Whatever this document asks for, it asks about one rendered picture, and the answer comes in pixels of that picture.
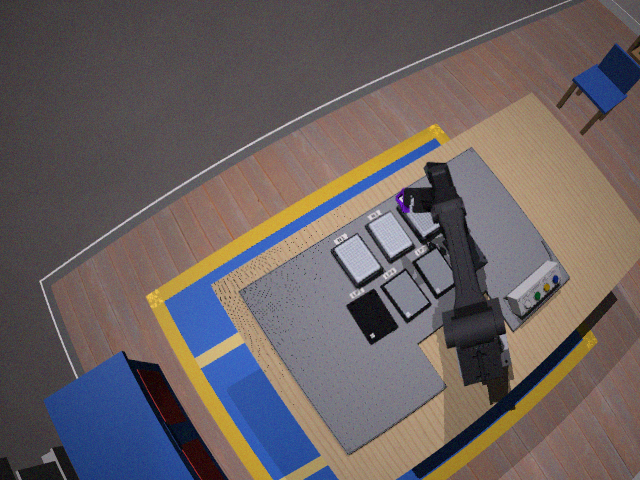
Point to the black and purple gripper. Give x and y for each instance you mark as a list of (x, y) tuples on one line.
[(419, 206)]

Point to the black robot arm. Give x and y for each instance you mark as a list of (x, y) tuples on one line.
[(471, 334)]

